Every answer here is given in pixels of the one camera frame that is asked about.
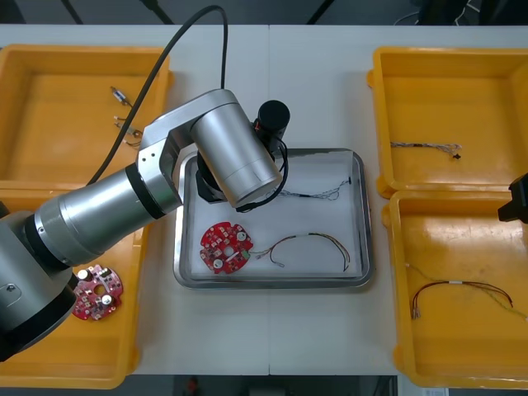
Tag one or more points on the steel tray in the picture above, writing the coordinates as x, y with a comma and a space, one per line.
367, 231

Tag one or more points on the yellow-orange plastic bin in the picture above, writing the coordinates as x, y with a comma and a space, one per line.
53, 136
453, 350
453, 103
99, 354

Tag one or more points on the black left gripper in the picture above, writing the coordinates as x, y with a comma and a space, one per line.
206, 185

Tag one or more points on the small metal solenoid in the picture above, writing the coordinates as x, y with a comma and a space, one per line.
119, 95
134, 132

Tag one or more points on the silver-grey and black left arm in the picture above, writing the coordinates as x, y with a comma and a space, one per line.
103, 206

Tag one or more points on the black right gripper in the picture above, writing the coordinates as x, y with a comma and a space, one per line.
517, 210

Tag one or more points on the round red circuit board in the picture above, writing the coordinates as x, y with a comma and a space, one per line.
218, 251
92, 303

